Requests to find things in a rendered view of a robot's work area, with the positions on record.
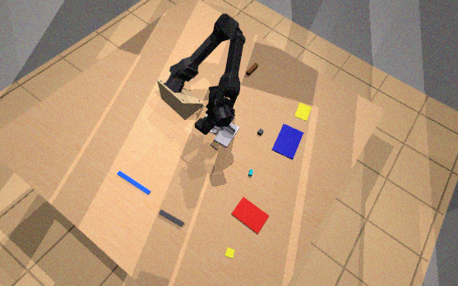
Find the blue flat rectangular plate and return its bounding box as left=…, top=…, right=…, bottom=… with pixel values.
left=272, top=124, right=303, bottom=159

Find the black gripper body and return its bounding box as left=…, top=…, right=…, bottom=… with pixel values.
left=195, top=105, right=215, bottom=135

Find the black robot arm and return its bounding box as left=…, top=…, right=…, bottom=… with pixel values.
left=164, top=13, right=246, bottom=127

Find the red flat rectangular plate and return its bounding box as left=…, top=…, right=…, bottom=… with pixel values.
left=232, top=197, right=269, bottom=234

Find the blue flat bar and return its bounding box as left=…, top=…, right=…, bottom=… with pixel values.
left=117, top=170, right=151, bottom=195

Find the dark grey flat bar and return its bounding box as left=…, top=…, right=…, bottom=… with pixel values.
left=158, top=209, right=184, bottom=227

